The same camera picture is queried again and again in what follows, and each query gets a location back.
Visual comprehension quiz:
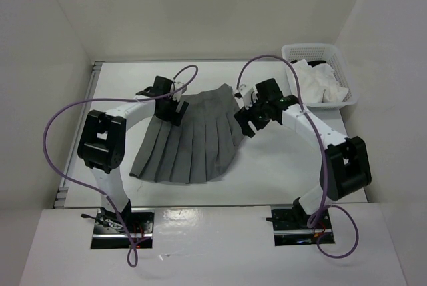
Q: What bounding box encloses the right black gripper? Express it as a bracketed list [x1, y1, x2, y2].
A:
[234, 94, 270, 138]

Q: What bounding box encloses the grey pleated skirt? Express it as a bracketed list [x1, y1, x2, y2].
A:
[129, 84, 244, 185]

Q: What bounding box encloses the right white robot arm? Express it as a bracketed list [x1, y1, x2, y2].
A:
[234, 79, 372, 228]

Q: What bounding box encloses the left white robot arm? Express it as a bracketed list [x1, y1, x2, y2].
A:
[77, 76, 189, 233]

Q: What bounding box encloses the white crumpled cloth in basket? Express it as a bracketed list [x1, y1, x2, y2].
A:
[292, 59, 349, 105]

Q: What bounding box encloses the white plastic mesh basket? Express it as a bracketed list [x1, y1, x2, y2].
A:
[282, 43, 358, 109]

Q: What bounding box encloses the black garment in basket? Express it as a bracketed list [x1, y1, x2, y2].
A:
[290, 60, 327, 67]

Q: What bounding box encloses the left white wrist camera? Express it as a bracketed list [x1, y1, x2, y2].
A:
[169, 81, 187, 102]

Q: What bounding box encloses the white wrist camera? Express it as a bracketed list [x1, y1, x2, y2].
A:
[169, 81, 187, 102]
[234, 84, 258, 110]

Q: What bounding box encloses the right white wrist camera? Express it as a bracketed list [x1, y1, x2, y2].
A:
[234, 84, 258, 110]

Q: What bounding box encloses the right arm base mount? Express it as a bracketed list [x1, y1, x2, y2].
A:
[266, 206, 335, 246]

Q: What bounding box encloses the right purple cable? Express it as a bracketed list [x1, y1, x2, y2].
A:
[235, 54, 360, 259]

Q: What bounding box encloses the purple cable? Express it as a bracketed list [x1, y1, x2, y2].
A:
[43, 65, 199, 268]
[235, 54, 360, 259]

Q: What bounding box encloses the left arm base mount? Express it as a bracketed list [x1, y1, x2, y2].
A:
[81, 211, 155, 249]

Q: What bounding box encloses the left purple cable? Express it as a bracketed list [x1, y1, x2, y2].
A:
[43, 65, 199, 268]

